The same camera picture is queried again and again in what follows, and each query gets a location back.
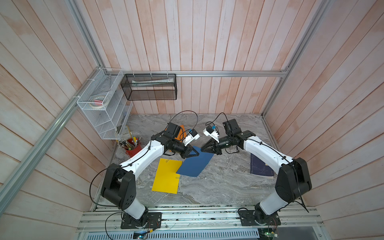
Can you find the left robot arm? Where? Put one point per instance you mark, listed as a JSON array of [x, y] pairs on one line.
[[119, 186]]

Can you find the white wire mesh shelf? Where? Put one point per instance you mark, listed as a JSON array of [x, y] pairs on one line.
[[105, 104]]

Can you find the paper in black basket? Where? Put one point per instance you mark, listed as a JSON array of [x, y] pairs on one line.
[[151, 83]]

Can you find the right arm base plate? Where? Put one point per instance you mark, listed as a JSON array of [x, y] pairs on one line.
[[258, 218]]

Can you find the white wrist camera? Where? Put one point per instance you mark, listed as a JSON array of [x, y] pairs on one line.
[[191, 136], [212, 132]]

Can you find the red pen holder cup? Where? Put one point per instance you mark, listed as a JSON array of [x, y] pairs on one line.
[[133, 151]]

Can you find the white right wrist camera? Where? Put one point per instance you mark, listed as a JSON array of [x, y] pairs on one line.
[[212, 132]]

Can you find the tape roll in shelf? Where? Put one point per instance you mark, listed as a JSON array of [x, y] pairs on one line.
[[97, 102]]

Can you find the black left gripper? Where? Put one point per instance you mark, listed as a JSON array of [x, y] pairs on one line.
[[187, 156]]

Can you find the yellow paper document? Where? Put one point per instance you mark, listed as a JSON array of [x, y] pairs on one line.
[[167, 179]]

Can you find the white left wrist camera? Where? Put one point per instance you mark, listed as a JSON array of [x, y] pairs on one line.
[[191, 136]]

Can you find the black wire mesh basket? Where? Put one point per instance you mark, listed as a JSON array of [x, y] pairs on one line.
[[166, 93]]

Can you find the dark navy book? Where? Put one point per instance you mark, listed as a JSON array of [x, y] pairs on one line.
[[259, 168]]

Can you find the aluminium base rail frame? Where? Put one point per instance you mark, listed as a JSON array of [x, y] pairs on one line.
[[203, 222]]

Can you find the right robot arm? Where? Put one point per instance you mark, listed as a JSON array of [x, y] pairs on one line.
[[293, 178]]

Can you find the blue paper document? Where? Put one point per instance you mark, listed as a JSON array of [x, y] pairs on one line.
[[193, 166]]

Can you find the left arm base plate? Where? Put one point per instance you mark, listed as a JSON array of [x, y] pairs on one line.
[[141, 221]]

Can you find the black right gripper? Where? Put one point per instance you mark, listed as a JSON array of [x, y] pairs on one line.
[[204, 149]]

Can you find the orange paper document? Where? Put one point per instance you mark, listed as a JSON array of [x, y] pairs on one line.
[[181, 134]]

